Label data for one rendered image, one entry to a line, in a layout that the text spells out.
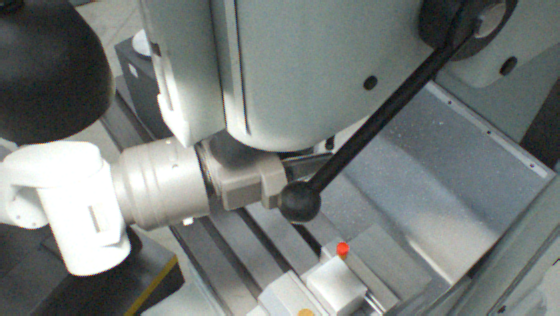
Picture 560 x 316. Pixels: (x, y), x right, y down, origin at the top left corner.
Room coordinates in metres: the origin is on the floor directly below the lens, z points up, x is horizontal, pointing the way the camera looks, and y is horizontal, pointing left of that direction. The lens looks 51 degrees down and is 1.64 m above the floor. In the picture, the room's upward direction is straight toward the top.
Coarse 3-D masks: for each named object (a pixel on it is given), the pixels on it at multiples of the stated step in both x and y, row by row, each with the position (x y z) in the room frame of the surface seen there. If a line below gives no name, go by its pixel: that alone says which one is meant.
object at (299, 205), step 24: (432, 0) 0.26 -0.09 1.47; (456, 0) 0.25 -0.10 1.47; (480, 0) 0.25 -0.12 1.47; (504, 0) 0.27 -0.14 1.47; (432, 24) 0.25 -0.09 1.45; (456, 24) 0.25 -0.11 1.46; (480, 24) 0.25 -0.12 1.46; (504, 24) 0.28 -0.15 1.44; (432, 48) 0.26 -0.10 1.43; (456, 48) 0.25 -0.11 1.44; (480, 48) 0.27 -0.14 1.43; (432, 72) 0.24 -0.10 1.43; (408, 96) 0.23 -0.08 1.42; (384, 120) 0.22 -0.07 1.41; (360, 144) 0.20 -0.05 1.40; (336, 168) 0.19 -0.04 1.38; (288, 192) 0.18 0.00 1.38; (312, 192) 0.18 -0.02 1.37; (288, 216) 0.17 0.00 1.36; (312, 216) 0.17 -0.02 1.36
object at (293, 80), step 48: (240, 0) 0.24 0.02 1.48; (288, 0) 0.23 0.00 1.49; (336, 0) 0.23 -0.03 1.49; (384, 0) 0.25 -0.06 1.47; (240, 48) 0.25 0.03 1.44; (288, 48) 0.23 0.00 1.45; (336, 48) 0.23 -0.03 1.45; (384, 48) 0.26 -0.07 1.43; (240, 96) 0.25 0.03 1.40; (288, 96) 0.23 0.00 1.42; (336, 96) 0.24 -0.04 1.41; (384, 96) 0.26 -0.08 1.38; (288, 144) 0.24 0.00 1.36
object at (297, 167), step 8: (320, 152) 0.32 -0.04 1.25; (328, 152) 0.32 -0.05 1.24; (288, 160) 0.31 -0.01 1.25; (296, 160) 0.31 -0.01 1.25; (304, 160) 0.31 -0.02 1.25; (312, 160) 0.31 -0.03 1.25; (320, 160) 0.31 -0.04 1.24; (288, 168) 0.30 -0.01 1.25; (296, 168) 0.30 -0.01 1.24; (304, 168) 0.31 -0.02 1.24; (312, 168) 0.31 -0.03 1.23; (288, 176) 0.29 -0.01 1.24; (296, 176) 0.30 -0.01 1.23; (304, 176) 0.31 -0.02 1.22
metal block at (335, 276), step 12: (324, 264) 0.29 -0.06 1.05; (336, 264) 0.29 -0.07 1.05; (312, 276) 0.27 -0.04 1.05; (324, 276) 0.27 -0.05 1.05; (336, 276) 0.27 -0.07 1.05; (348, 276) 0.27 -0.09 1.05; (312, 288) 0.26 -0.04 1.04; (324, 288) 0.25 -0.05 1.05; (336, 288) 0.25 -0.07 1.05; (348, 288) 0.25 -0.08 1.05; (360, 288) 0.25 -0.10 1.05; (324, 300) 0.24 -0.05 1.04; (336, 300) 0.24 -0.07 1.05; (348, 300) 0.24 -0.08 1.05; (360, 300) 0.25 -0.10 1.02; (336, 312) 0.22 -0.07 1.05; (348, 312) 0.24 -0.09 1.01
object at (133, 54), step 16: (128, 48) 0.68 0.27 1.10; (144, 48) 0.66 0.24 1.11; (128, 64) 0.66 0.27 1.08; (144, 64) 0.64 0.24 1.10; (128, 80) 0.68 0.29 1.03; (144, 80) 0.62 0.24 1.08; (144, 96) 0.64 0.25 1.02; (144, 112) 0.66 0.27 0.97; (160, 112) 0.60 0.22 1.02; (160, 128) 0.62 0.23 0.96
